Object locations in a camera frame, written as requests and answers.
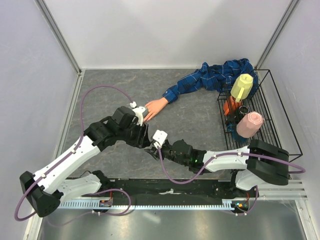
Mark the pink mug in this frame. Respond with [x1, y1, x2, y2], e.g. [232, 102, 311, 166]
[236, 111, 264, 139]

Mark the blue plaid shirt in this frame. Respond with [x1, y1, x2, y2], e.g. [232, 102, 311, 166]
[162, 58, 259, 104]

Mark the blue cup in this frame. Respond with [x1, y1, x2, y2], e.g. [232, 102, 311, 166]
[226, 122, 248, 144]

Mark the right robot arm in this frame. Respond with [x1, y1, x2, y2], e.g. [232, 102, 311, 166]
[145, 139, 290, 199]

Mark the orange cup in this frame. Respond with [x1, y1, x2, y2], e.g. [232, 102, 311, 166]
[223, 95, 242, 116]

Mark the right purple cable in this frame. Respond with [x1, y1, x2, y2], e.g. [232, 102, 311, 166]
[157, 147, 306, 185]

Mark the mannequin hand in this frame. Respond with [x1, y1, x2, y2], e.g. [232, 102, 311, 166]
[144, 97, 169, 122]

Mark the black wire rack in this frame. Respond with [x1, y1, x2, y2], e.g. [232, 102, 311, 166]
[217, 69, 304, 163]

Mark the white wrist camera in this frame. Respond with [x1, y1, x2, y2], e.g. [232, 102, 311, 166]
[129, 101, 149, 126]
[152, 129, 168, 149]

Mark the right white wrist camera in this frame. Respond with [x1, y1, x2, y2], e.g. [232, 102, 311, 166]
[152, 129, 168, 149]

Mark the light blue cable duct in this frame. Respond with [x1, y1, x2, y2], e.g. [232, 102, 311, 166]
[58, 194, 247, 211]

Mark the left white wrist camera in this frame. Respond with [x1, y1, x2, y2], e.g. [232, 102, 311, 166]
[129, 101, 149, 126]

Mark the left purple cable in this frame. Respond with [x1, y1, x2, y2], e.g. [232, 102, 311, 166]
[14, 84, 133, 222]

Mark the small black ring cup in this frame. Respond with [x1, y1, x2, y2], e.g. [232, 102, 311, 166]
[238, 105, 250, 115]

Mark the yellow mug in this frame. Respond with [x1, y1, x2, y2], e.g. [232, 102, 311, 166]
[230, 73, 254, 103]

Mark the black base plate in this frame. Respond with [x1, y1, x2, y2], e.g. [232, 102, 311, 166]
[81, 177, 261, 207]

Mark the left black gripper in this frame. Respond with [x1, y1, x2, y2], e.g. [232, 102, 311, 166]
[118, 119, 151, 149]

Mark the purple cable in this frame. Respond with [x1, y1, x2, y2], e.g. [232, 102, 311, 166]
[14, 84, 133, 222]
[157, 147, 306, 185]

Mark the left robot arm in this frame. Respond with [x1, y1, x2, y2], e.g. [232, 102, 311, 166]
[19, 106, 150, 218]

